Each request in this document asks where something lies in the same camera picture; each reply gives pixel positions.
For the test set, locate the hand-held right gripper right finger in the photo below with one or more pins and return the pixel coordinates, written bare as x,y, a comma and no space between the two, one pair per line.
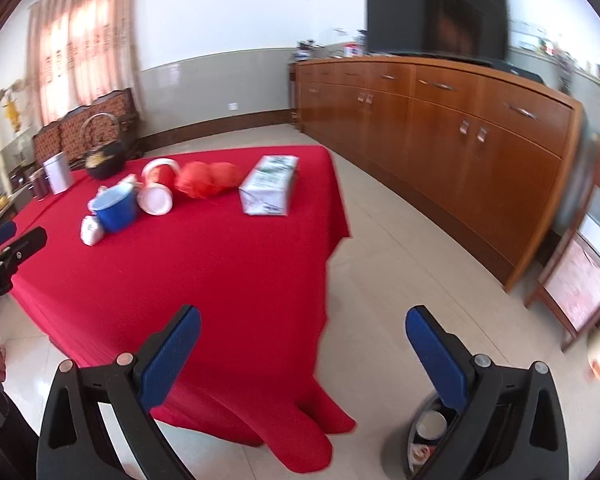
440,360

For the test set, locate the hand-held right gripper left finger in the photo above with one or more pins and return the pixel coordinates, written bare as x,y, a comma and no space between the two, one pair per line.
170,355

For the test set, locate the blue print paper cup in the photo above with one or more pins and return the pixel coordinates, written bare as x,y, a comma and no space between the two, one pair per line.
430,425

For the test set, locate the white paper wrapper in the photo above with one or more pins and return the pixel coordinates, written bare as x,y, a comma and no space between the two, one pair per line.
91,230

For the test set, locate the blue enamel mug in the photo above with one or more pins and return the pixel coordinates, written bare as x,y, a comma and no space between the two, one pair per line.
112,212

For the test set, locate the pink paper box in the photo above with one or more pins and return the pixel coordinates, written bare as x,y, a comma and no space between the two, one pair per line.
420,454

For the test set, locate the black plastic bucket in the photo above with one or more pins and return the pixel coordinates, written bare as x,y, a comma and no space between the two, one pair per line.
408,455

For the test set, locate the red paper cup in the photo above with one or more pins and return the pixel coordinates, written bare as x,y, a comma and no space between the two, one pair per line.
160,180

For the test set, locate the red plastic bag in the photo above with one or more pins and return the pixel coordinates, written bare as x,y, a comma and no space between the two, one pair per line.
205,180

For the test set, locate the white printed box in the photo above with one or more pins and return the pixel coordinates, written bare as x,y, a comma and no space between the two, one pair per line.
270,185

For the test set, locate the dark red jar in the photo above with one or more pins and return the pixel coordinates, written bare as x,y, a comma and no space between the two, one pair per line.
39,187

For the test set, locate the white tin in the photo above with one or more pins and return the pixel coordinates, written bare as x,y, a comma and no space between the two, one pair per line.
57,175

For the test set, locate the red tablecloth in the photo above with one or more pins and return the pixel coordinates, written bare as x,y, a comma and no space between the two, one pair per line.
205,270

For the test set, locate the black cast iron teapot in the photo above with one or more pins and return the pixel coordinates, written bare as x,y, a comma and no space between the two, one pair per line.
105,162

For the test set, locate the carved wooden bench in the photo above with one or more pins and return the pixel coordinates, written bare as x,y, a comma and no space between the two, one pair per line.
80,130

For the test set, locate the gold ornament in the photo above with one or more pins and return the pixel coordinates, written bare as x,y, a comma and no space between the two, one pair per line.
11,107

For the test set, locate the tall wooden stand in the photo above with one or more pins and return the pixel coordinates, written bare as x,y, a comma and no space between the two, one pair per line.
545,280

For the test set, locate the pink cushion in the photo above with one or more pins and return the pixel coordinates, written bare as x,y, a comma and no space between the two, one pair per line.
580,285

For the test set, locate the wooden sideboard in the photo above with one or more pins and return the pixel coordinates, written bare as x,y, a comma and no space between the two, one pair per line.
455,150

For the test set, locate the pink floral curtain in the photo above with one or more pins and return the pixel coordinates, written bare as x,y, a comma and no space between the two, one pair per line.
80,40

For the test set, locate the black set-top box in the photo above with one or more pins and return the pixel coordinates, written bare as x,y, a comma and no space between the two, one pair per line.
517,71

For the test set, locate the vase with dried flowers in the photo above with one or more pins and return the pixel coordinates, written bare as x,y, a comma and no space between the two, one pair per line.
566,75

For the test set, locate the white bottle red label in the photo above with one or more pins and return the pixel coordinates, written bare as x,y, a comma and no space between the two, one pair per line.
350,50

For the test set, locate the glass jar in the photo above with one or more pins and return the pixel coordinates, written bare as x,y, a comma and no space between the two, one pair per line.
361,42

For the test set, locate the small potted plant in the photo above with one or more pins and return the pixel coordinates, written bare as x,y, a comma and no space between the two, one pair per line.
307,50

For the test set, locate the black flat television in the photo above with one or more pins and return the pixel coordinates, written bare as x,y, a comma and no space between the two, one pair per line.
430,10

